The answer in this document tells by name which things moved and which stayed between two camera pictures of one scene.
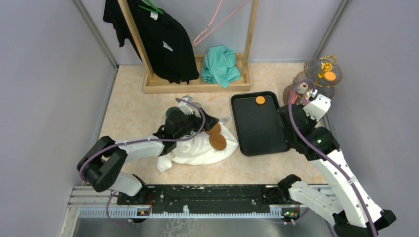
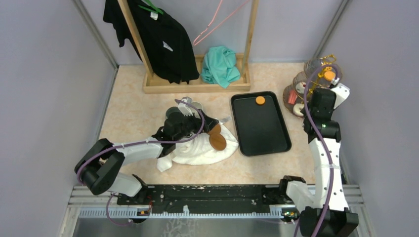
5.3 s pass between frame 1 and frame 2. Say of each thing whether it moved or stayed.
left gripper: stayed
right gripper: moved
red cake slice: stayed
